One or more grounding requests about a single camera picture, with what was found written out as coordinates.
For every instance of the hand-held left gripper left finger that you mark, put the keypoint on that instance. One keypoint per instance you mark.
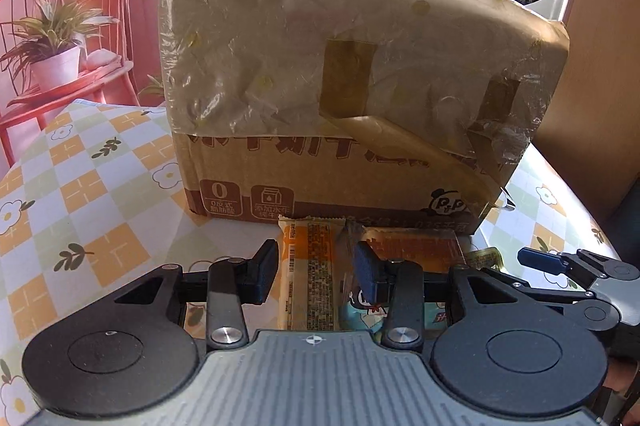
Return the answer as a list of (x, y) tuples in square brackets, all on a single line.
[(260, 273)]

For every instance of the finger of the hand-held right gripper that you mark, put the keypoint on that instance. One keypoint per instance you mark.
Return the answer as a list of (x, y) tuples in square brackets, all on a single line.
[(560, 292), (542, 257)]

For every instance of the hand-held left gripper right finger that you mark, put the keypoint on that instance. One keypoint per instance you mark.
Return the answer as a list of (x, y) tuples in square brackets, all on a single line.
[(367, 273)]

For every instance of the orange snack bar packet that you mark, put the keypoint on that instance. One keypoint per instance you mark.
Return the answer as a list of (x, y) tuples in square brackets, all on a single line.
[(310, 271)]

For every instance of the plastic-lined cardboard box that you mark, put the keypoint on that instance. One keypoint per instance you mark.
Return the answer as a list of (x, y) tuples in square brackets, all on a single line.
[(350, 81)]

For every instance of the person's right forearm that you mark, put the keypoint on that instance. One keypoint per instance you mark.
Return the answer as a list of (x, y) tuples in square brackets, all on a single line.
[(627, 391)]

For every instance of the teal cartoon snack packet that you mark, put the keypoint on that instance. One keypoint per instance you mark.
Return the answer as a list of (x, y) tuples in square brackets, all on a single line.
[(362, 313)]

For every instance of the brown wafer packet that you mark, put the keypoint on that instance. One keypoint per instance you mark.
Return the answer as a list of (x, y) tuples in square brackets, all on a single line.
[(415, 246)]

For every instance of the green-yellow snack packet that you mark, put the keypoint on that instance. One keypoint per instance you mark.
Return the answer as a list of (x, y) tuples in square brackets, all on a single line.
[(482, 257)]

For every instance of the checked floral tablecloth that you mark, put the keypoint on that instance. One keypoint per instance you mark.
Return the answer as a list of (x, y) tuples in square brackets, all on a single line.
[(85, 186)]

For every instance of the wooden board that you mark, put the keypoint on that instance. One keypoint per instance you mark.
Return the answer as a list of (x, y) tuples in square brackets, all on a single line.
[(605, 56)]

